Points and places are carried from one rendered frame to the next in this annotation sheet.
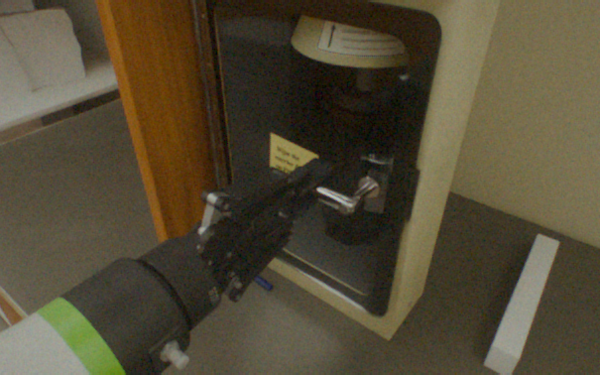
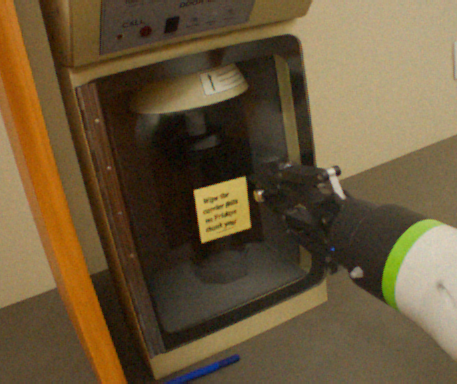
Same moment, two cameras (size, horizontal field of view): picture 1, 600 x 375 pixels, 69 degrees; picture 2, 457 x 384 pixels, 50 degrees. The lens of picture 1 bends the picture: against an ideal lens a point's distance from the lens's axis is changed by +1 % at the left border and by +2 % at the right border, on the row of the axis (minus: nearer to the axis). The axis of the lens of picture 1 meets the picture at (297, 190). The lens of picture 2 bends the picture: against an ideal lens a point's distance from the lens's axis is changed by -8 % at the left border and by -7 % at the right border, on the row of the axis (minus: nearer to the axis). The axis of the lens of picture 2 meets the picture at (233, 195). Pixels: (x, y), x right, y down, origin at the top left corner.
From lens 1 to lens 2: 0.60 m
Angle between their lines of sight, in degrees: 55
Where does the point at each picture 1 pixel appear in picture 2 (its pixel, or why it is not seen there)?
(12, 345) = (448, 237)
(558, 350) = not seen: hidden behind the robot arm
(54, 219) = not seen: outside the picture
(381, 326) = (319, 294)
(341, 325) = (302, 322)
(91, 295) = (406, 218)
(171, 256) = (366, 205)
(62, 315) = (423, 225)
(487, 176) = not seen: hidden behind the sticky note
